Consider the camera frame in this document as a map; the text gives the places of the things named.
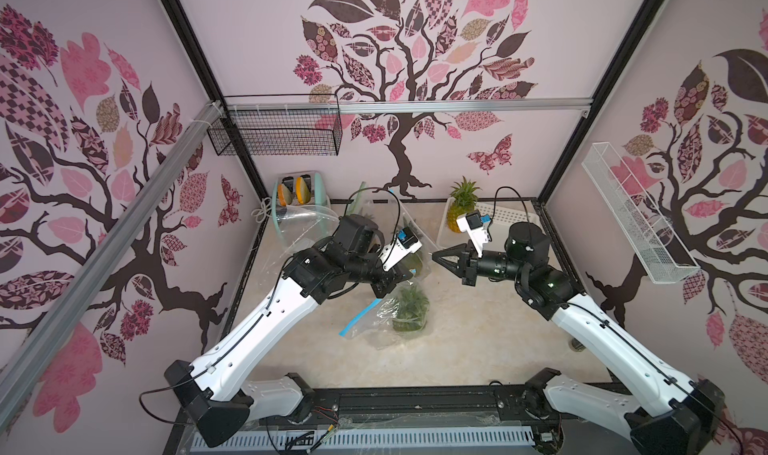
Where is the brown spice jar right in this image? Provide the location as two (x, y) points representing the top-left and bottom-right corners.
(569, 338), (586, 352)

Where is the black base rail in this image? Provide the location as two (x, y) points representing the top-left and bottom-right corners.
(163, 384), (685, 455)

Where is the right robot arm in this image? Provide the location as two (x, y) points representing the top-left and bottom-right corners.
(432, 213), (725, 454)

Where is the zip-top bag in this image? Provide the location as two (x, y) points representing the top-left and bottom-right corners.
(272, 205), (339, 256)

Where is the white vent strip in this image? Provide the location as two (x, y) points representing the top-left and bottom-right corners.
(182, 426), (535, 454)

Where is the blue-zip bag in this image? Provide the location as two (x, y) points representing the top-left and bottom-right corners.
(339, 280), (430, 350)

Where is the black wire wall basket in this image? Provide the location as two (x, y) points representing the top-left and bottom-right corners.
(207, 92), (343, 156)

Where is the back right zip bag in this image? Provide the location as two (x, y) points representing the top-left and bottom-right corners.
(396, 199), (438, 280)

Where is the white wire wall shelf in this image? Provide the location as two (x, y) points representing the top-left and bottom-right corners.
(582, 142), (701, 285)

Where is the aluminium rail back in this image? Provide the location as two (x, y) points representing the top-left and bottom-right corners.
(228, 98), (593, 115)

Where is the white plastic basket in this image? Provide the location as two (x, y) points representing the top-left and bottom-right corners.
(437, 198), (551, 280)

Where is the aluminium rail left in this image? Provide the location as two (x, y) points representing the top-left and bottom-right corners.
(1, 101), (224, 429)

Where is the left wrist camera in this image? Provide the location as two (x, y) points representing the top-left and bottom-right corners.
(380, 227), (422, 272)

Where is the mint green toaster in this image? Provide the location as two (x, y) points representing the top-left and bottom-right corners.
(270, 171), (331, 228)

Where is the back green-zip bag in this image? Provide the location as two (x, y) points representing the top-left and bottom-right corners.
(344, 181), (368, 216)

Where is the aluminium rail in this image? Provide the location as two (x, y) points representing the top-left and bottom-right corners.
(1, 101), (224, 429)
(228, 98), (593, 115)

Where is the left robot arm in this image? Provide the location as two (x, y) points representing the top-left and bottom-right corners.
(164, 214), (422, 448)

